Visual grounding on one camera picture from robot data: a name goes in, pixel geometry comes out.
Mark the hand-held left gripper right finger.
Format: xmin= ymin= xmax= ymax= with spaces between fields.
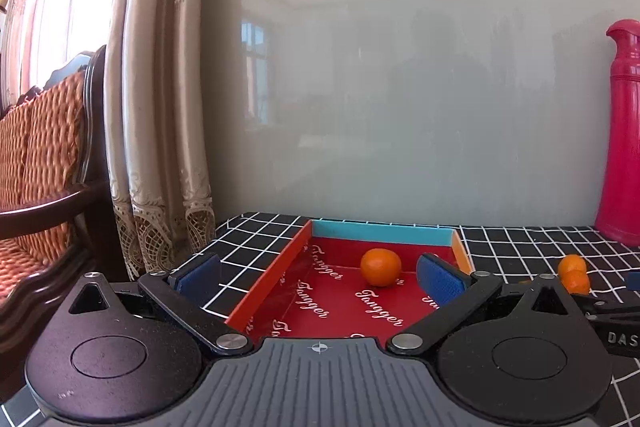
xmin=385 ymin=253 xmax=588 ymax=355

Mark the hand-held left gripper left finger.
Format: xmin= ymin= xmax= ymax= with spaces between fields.
xmin=67 ymin=252 xmax=253 ymax=355

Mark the orange tangerine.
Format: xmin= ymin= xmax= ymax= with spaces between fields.
xmin=557 ymin=254 xmax=587 ymax=277
xmin=561 ymin=269 xmax=591 ymax=296
xmin=360 ymin=248 xmax=402 ymax=285

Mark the colourful cardboard box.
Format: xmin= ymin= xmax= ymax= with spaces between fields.
xmin=225 ymin=219 xmax=475 ymax=340

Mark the black white checked tablecloth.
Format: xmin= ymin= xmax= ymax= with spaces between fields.
xmin=0 ymin=212 xmax=640 ymax=427

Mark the pink thermos jug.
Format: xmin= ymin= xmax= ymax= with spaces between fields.
xmin=595 ymin=19 xmax=640 ymax=248

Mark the dark wooden armchair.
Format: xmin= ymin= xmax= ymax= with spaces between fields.
xmin=0 ymin=44 xmax=128 ymax=358

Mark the beige lace-hem curtain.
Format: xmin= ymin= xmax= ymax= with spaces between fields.
xmin=107 ymin=0 xmax=217 ymax=282

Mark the orange woven chair cushion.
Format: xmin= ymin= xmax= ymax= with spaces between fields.
xmin=0 ymin=72 xmax=90 ymax=278

